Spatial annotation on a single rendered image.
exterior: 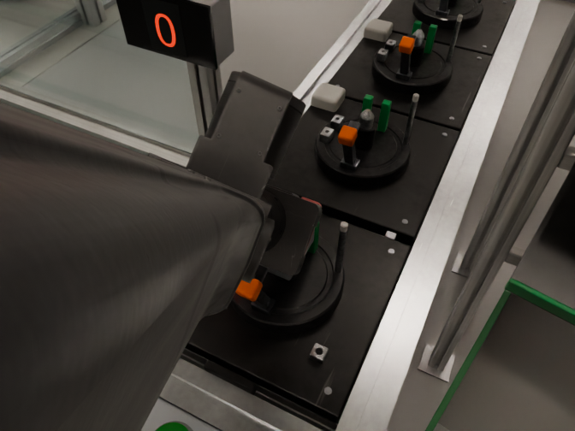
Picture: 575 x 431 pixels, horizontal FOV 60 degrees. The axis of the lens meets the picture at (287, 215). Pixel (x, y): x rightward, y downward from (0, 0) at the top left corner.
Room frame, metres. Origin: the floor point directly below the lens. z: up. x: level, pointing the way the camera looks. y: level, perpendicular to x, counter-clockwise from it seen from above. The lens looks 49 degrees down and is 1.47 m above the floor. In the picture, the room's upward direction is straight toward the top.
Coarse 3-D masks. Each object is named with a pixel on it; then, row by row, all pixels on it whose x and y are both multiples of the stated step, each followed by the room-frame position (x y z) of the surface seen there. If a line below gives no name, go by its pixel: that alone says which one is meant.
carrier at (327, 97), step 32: (320, 96) 0.68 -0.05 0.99; (416, 96) 0.56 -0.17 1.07; (320, 128) 0.62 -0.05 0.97; (384, 128) 0.59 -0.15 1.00; (416, 128) 0.62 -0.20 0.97; (448, 128) 0.62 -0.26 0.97; (288, 160) 0.55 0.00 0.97; (320, 160) 0.53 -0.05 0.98; (384, 160) 0.53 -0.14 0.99; (416, 160) 0.55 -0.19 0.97; (320, 192) 0.48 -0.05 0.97; (352, 192) 0.48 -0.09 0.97; (384, 192) 0.48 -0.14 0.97; (416, 192) 0.48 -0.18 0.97; (384, 224) 0.42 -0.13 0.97; (416, 224) 0.42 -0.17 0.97
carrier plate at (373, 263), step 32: (320, 224) 0.42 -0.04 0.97; (352, 256) 0.37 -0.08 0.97; (384, 256) 0.37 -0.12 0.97; (352, 288) 0.32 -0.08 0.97; (384, 288) 0.32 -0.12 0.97; (224, 320) 0.28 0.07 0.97; (352, 320) 0.28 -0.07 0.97; (224, 352) 0.24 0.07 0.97; (256, 352) 0.24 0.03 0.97; (288, 352) 0.24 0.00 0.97; (320, 352) 0.24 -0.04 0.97; (352, 352) 0.24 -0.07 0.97; (288, 384) 0.21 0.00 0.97; (320, 384) 0.21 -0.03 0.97; (352, 384) 0.21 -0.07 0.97
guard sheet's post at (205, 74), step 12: (192, 72) 0.54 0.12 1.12; (204, 72) 0.54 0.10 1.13; (216, 72) 0.55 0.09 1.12; (192, 84) 0.55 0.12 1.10; (204, 84) 0.54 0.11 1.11; (216, 84) 0.55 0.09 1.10; (204, 96) 0.54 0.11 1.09; (216, 96) 0.55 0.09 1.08; (204, 108) 0.55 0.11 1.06; (204, 120) 0.54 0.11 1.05; (204, 132) 0.54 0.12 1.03
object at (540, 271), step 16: (560, 192) 0.23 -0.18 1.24; (560, 208) 0.23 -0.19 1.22; (544, 224) 0.21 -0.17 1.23; (560, 224) 0.22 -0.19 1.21; (544, 240) 0.21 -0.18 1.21; (560, 240) 0.21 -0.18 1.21; (528, 256) 0.19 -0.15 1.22; (544, 256) 0.20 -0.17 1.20; (560, 256) 0.20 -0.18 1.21; (528, 272) 0.19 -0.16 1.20; (544, 272) 0.19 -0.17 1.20; (560, 272) 0.19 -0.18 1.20; (512, 288) 0.18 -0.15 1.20; (528, 288) 0.17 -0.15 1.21; (544, 288) 0.18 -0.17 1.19; (560, 288) 0.18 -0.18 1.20; (544, 304) 0.16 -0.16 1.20; (560, 304) 0.16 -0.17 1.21
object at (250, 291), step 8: (256, 272) 0.28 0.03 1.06; (264, 272) 0.28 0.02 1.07; (256, 280) 0.27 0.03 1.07; (240, 288) 0.26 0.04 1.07; (248, 288) 0.26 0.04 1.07; (256, 288) 0.26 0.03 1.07; (248, 296) 0.25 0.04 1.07; (256, 296) 0.26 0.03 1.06; (264, 296) 0.28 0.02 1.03; (264, 304) 0.28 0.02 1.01
